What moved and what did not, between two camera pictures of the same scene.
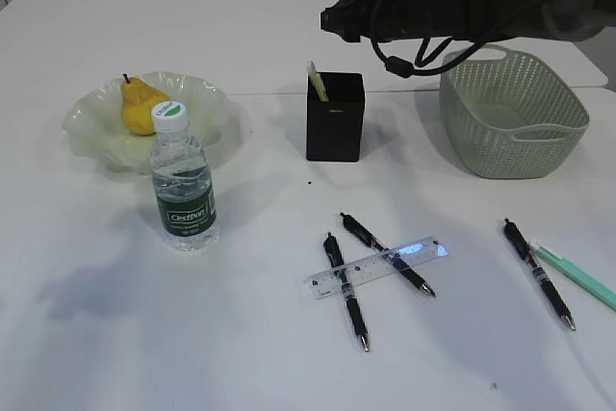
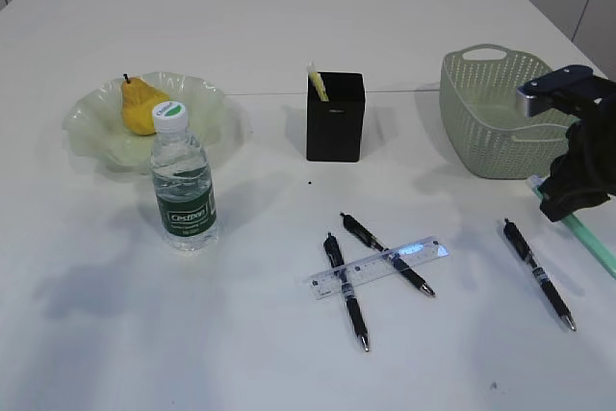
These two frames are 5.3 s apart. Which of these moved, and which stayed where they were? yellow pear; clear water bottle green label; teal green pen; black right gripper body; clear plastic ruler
Moved: teal green pen; black right gripper body
Stayed: clear plastic ruler; clear water bottle green label; yellow pear
